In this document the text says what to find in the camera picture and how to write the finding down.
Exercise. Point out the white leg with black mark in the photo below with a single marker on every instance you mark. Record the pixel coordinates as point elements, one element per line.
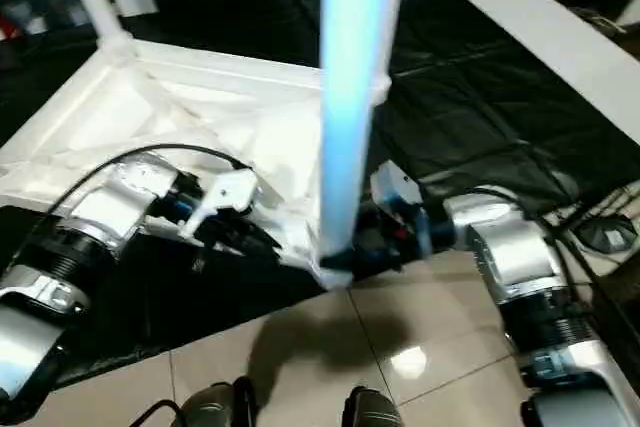
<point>381,89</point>

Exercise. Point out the white plastic table top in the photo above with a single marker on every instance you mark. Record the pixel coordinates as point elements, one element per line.
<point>150,97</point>

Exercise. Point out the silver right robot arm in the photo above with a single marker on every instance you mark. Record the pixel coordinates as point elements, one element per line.
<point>515,257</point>

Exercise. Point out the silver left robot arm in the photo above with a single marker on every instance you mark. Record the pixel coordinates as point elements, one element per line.
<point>110,207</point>

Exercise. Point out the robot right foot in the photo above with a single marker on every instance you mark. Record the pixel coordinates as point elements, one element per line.
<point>372,409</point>

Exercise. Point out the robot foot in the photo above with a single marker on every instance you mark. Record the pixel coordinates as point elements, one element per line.
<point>215,407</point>
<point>372,409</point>

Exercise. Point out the black work mat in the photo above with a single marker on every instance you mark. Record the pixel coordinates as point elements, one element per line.
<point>475,97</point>

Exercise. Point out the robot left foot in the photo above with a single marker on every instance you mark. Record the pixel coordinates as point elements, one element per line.
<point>215,407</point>

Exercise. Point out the black wifi router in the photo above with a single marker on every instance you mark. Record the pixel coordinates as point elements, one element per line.
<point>605,234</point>

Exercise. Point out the white flat board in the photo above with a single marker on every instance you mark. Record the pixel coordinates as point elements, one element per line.
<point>525,12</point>

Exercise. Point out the red bottle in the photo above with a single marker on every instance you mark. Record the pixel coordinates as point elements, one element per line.
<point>3,29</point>

